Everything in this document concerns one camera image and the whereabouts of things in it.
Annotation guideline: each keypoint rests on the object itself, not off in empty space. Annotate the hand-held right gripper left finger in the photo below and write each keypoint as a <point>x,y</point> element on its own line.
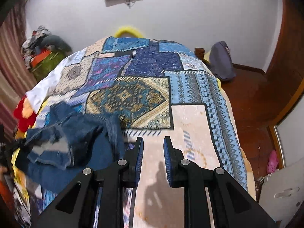
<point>140,158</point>

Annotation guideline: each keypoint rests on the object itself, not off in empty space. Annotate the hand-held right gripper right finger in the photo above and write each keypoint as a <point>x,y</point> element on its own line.
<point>167,162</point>

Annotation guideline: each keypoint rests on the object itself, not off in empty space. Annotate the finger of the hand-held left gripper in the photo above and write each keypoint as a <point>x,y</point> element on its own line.
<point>19,143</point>

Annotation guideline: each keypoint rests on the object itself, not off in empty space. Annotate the blue denim jacket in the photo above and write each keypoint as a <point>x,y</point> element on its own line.
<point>83,133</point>

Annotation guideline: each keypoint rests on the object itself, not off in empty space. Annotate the red plush toy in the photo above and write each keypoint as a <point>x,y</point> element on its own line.
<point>23,116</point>

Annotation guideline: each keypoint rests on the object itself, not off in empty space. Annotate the patchwork printed blanket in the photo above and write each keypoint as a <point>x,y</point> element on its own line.
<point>142,95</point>

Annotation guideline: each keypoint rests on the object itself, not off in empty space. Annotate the white bed sheet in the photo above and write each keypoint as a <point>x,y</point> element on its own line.
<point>47,85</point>

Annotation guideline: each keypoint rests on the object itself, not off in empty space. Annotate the striped brown curtain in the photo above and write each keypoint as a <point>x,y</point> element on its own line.
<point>11,64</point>

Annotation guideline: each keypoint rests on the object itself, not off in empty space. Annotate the green patterned box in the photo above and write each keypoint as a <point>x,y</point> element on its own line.
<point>48,64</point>

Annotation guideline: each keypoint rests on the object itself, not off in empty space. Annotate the orange box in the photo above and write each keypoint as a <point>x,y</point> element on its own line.
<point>38,59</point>

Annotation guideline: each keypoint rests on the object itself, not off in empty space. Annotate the pile of clutter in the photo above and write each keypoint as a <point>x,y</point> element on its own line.
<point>33,40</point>

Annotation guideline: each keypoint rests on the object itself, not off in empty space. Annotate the pink clog shoe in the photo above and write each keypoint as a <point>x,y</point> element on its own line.
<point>273,161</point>

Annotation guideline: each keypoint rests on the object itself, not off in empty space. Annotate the wooden chair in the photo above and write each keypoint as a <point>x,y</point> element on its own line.
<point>200,53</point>

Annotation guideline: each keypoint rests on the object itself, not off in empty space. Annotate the grey bag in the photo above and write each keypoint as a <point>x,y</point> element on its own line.
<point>222,61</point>

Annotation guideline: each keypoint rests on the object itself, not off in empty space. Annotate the white cardboard panel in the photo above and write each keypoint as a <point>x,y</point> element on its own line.
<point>285,194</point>

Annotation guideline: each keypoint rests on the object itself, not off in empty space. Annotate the white sliding door with hearts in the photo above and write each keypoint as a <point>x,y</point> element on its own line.
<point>292,144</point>

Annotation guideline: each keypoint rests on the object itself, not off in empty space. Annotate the wooden wardrobe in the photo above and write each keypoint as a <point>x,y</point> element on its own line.
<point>285,64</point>

